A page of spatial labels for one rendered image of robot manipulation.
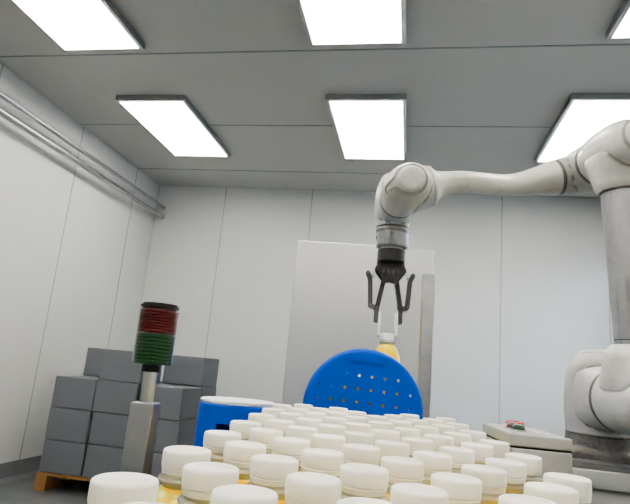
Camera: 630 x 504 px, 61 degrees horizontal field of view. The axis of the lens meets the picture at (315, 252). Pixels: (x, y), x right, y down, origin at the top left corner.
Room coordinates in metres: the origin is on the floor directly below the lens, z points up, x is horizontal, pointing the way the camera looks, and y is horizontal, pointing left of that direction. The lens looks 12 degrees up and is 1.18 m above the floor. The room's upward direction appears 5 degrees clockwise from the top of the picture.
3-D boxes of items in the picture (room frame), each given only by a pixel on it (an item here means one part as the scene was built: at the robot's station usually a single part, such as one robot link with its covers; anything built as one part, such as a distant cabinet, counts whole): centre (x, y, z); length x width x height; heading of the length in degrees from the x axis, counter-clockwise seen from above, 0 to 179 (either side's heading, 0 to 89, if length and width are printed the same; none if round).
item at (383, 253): (1.42, -0.21, 1.46); 0.08 x 0.07 x 0.09; 85
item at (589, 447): (1.50, -0.79, 1.05); 0.22 x 0.18 x 0.06; 163
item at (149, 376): (0.91, 0.25, 1.18); 0.06 x 0.06 x 0.16
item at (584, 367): (1.47, -0.79, 1.18); 0.18 x 0.16 x 0.22; 1
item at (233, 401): (2.11, 0.24, 1.03); 0.28 x 0.28 x 0.01
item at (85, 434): (5.09, 1.48, 0.59); 1.20 x 0.80 x 1.19; 79
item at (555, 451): (1.03, -0.41, 1.05); 0.20 x 0.10 x 0.10; 175
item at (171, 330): (0.91, 0.25, 1.23); 0.06 x 0.06 x 0.04
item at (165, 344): (0.91, 0.25, 1.18); 0.06 x 0.06 x 0.05
